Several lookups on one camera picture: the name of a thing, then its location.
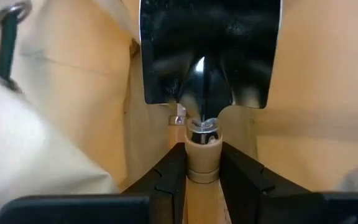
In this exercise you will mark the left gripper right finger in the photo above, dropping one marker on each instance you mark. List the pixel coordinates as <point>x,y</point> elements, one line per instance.
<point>241,186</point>

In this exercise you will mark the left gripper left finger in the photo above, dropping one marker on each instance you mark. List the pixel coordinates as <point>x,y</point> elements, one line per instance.
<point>169,186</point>

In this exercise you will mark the cream green gardening bag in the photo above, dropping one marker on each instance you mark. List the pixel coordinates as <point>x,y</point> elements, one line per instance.
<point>57,124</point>

